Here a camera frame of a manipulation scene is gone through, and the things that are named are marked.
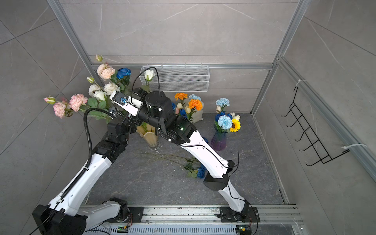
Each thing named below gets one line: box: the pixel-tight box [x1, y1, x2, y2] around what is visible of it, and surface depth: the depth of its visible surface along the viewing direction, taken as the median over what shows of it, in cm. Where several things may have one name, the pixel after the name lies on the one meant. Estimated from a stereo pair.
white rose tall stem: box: [143, 69, 156, 82], surface depth 79 cm
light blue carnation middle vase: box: [188, 94, 202, 101], surface depth 83 cm
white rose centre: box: [102, 82, 121, 96], surface depth 71 cm
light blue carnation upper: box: [215, 97, 230, 107], surface depth 78 cm
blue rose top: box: [116, 67, 132, 80], surface depth 74 cm
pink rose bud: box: [43, 96, 57, 105], surface depth 57 cm
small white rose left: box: [88, 84, 102, 98], surface depth 71 cm
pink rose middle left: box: [69, 93, 89, 112], surface depth 60 cm
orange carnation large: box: [188, 98, 204, 112], surface depth 77 cm
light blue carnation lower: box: [217, 114, 233, 130], surface depth 70 cm
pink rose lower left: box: [52, 102, 67, 119], surface depth 59 cm
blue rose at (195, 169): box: [135, 152, 208, 179], surface depth 92 cm
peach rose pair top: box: [96, 63, 116, 81], surface depth 71 cm
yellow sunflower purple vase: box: [230, 118, 241, 133], surface depth 78 cm
